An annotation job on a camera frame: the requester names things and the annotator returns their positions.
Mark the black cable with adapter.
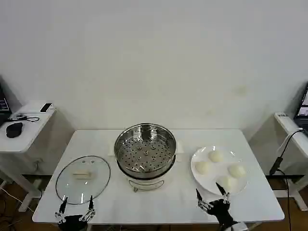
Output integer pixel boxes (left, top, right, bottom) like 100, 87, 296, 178
269, 128, 304, 231

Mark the white steamed bun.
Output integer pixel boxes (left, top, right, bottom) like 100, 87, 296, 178
228, 164, 246, 178
217, 176, 239, 193
195, 161, 213, 175
208, 150, 224, 163

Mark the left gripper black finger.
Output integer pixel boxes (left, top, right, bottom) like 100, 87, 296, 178
80, 195, 97, 222
54, 196, 69, 223

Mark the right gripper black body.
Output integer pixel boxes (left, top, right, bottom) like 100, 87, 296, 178
207, 199, 235, 227

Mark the glass lid with white knob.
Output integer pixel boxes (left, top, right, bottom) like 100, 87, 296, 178
55, 155, 111, 205

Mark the steel steamer basket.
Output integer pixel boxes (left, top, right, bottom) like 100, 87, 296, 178
114, 123, 177, 178

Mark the white desk with crossed legs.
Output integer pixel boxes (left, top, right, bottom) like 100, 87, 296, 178
274, 112, 308, 210

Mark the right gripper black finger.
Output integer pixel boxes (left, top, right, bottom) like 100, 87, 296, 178
196, 189, 212, 212
216, 182, 231, 205

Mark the white round plate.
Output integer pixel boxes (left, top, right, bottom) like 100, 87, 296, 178
191, 145, 249, 196

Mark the laptop with dark screen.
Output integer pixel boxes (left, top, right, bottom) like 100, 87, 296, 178
0, 76, 12, 127

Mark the white electric pot base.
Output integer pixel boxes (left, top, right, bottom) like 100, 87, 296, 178
107, 141, 186, 193

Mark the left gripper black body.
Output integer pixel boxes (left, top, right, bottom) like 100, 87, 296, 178
58, 215, 89, 231

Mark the black computer mouse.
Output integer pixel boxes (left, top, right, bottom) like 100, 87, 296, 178
6, 122, 24, 139

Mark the laptop showing bright windows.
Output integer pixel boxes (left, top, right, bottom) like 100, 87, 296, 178
293, 81, 308, 133

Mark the white side desk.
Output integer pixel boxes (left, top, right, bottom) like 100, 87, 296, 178
0, 100, 57, 212

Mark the black lanyard with keys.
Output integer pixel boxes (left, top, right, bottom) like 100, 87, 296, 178
16, 114, 40, 122

